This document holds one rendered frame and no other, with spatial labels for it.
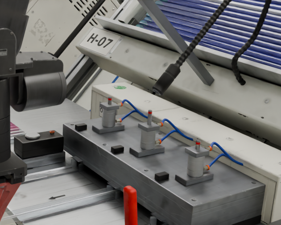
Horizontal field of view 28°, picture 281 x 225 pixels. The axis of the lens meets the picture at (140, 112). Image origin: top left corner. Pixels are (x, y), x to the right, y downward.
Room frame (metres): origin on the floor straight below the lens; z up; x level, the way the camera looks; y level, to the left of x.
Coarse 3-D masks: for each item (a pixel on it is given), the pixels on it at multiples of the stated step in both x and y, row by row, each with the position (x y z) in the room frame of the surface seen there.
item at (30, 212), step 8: (88, 192) 0.83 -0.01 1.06; (96, 192) 0.83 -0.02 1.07; (104, 192) 0.83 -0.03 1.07; (112, 192) 0.84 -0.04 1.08; (56, 200) 0.80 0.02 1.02; (64, 200) 0.81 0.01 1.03; (72, 200) 0.81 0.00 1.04; (80, 200) 0.81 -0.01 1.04; (88, 200) 0.82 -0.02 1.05; (96, 200) 0.83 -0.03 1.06; (24, 208) 0.78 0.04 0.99; (32, 208) 0.78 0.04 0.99; (40, 208) 0.78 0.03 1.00; (48, 208) 0.79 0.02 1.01; (56, 208) 0.80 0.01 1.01; (64, 208) 0.80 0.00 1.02; (8, 216) 0.76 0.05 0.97; (16, 216) 0.77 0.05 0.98; (24, 216) 0.77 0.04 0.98; (32, 216) 0.78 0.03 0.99; (0, 224) 0.76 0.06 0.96
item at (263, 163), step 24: (96, 96) 1.10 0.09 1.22; (120, 96) 1.05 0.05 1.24; (144, 96) 1.05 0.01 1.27; (144, 120) 0.98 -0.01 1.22; (192, 120) 0.93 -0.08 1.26; (192, 144) 0.88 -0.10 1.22; (240, 144) 0.84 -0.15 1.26; (264, 144) 0.84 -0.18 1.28; (240, 168) 0.79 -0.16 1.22; (264, 168) 0.76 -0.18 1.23; (264, 192) 0.76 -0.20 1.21; (264, 216) 0.77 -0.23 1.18
